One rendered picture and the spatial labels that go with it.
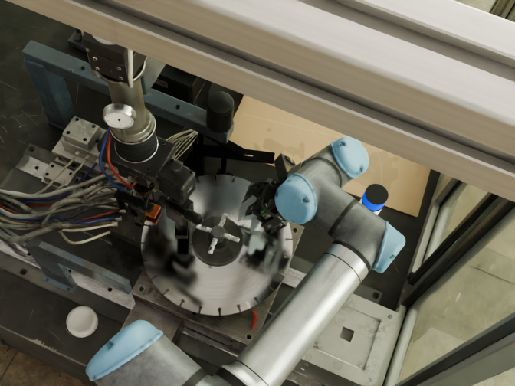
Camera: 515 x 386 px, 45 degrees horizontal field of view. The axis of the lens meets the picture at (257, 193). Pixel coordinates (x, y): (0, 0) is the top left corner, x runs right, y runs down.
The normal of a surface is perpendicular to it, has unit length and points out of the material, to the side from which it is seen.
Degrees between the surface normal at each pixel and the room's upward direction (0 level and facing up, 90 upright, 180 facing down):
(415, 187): 0
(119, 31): 90
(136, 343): 17
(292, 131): 0
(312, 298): 5
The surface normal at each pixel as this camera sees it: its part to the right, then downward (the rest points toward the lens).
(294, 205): -0.56, 0.46
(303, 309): -0.02, -0.46
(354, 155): 0.58, -0.36
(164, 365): 0.28, -0.64
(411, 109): -0.39, 0.81
